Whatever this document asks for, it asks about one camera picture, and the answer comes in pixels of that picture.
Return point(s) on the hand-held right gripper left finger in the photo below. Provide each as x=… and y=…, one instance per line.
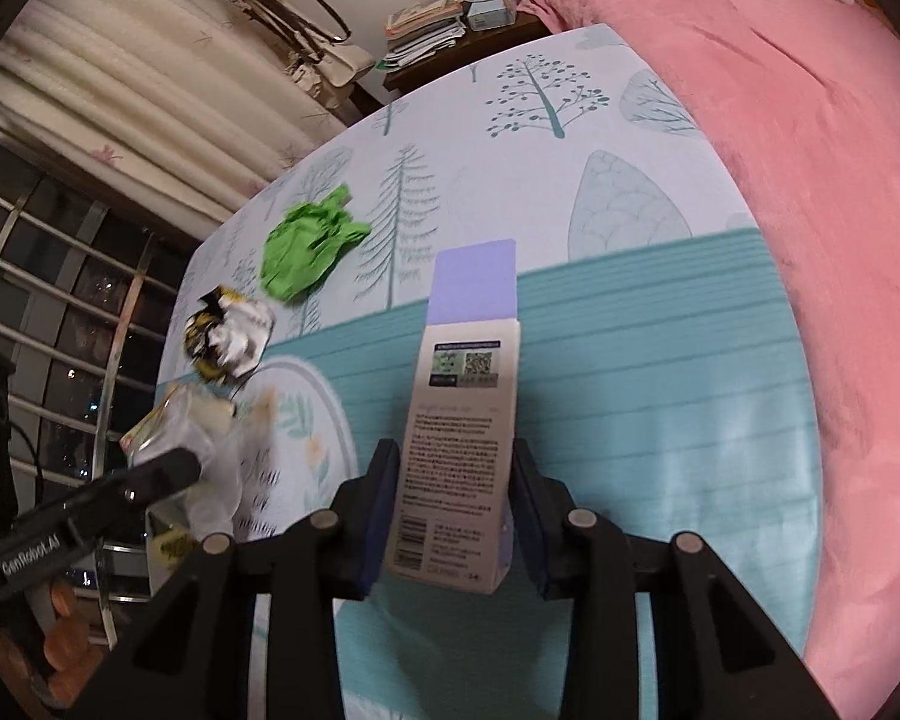
x=375, y=532

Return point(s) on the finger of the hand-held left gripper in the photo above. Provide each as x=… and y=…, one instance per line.
x=157, y=474

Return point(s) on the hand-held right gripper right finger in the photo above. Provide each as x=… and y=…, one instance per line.
x=538, y=562

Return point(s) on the clear plastic packet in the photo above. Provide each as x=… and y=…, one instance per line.
x=195, y=427

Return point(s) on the white box with purple top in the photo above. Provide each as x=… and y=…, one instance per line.
x=457, y=420

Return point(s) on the white yellow wrapper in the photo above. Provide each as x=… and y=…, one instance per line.
x=232, y=334

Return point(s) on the green paper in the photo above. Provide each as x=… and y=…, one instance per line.
x=307, y=247

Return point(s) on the person's left hand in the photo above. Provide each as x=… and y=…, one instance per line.
x=67, y=641

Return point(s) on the tree print tablecloth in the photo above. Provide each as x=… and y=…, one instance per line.
x=645, y=405

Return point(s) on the cream curtain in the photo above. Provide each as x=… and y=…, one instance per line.
x=120, y=90

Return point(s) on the pink blanket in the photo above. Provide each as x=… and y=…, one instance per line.
x=832, y=240

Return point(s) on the cream handbag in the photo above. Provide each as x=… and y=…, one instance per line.
x=337, y=64

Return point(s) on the wooden nightstand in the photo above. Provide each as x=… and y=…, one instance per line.
x=450, y=64

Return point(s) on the stack of books and papers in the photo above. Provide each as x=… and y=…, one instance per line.
x=424, y=26

